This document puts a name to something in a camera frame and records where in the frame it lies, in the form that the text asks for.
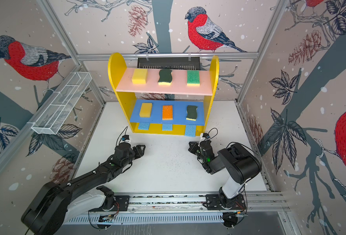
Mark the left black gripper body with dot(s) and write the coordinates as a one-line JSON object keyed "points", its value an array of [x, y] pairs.
{"points": [[125, 162]]}

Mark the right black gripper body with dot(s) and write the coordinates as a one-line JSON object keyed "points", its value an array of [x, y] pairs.
{"points": [[203, 159]]}

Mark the blue sponge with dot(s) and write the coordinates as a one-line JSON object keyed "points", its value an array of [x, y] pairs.
{"points": [[144, 126], [190, 131], [167, 127]]}

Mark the dark green wavy sponge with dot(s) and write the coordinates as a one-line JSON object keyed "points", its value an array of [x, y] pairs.
{"points": [[192, 113], [165, 77]]}

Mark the yellow orange-tinted sponge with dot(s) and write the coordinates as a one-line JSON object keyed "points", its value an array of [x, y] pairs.
{"points": [[145, 110]]}

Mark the orange sponge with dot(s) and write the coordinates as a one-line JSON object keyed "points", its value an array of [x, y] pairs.
{"points": [[167, 112]]}

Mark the bright green sponge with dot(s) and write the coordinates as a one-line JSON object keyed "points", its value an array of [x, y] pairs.
{"points": [[193, 78]]}

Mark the plain yellow sponge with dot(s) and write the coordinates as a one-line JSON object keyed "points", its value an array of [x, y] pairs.
{"points": [[139, 76]]}

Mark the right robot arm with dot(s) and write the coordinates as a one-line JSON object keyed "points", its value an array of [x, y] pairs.
{"points": [[241, 165]]}

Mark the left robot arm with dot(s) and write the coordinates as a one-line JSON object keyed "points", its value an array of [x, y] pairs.
{"points": [[45, 215]]}

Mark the yellow shelf unit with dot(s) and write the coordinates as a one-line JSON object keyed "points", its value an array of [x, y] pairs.
{"points": [[120, 77]]}

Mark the black perforated metal tray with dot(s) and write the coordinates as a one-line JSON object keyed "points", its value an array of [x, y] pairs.
{"points": [[172, 63]]}

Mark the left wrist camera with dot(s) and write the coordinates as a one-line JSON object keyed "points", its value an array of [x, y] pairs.
{"points": [[125, 139]]}

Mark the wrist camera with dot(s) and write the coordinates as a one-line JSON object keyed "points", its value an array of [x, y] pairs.
{"points": [[204, 137], [125, 139]]}

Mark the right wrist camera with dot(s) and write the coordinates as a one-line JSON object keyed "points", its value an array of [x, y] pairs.
{"points": [[204, 137]]}

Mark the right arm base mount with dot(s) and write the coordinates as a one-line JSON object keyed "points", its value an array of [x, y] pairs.
{"points": [[220, 202]]}

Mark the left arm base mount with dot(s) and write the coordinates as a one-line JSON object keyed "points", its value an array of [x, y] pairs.
{"points": [[111, 203]]}

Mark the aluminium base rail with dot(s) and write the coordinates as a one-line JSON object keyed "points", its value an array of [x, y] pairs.
{"points": [[196, 202]]}

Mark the white wire mesh basket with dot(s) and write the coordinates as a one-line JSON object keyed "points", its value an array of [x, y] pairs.
{"points": [[64, 100]]}

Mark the horizontal aluminium frame bar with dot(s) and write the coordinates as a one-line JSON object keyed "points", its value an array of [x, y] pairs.
{"points": [[203, 55]]}

